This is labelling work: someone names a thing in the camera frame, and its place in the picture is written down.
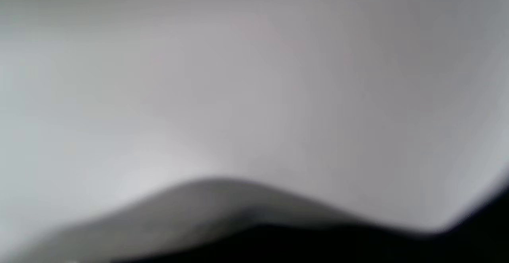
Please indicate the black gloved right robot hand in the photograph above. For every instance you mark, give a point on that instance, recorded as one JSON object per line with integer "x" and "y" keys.
{"x": 358, "y": 247}

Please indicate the cream white cosmetics bag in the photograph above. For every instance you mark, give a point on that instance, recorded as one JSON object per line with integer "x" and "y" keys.
{"x": 238, "y": 76}

